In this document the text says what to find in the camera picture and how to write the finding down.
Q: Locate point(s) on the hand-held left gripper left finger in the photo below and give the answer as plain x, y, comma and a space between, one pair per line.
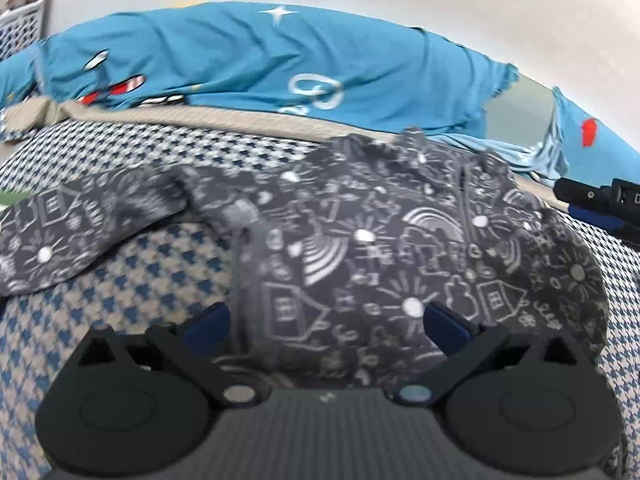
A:
210, 327

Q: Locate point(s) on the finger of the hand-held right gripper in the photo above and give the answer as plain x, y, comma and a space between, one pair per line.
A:
585, 192

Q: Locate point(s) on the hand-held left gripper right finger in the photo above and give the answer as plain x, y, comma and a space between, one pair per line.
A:
445, 327

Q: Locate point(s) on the grey doodle print fleece garment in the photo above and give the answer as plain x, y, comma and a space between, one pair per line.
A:
375, 240

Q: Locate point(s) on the blue houndstooth blanket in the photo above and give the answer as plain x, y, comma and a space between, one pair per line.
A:
125, 270

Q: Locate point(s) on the green striped folded shirt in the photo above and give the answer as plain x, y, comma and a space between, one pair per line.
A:
6, 198

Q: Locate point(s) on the blue airplane-print garment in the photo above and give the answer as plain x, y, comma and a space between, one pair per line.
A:
250, 50

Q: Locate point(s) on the white perforated plastic basket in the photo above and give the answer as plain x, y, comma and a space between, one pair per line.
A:
20, 30

